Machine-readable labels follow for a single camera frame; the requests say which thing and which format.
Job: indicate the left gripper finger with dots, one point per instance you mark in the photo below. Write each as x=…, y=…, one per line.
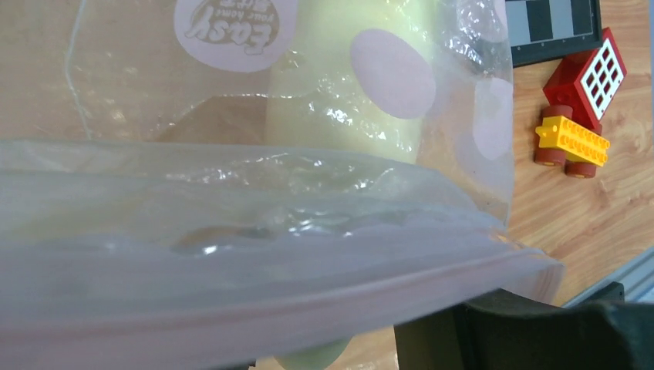
x=502, y=330

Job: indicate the pale yellow fake banana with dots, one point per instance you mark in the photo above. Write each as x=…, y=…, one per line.
x=358, y=76

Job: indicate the clear dotted zip bag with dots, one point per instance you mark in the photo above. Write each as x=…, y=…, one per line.
x=146, y=224

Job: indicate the yellow toy wagon block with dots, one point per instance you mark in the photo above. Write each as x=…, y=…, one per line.
x=562, y=142

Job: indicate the red toy window block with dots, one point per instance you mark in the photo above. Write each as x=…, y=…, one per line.
x=588, y=81

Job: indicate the black white checkerboard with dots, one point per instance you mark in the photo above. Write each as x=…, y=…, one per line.
x=543, y=30

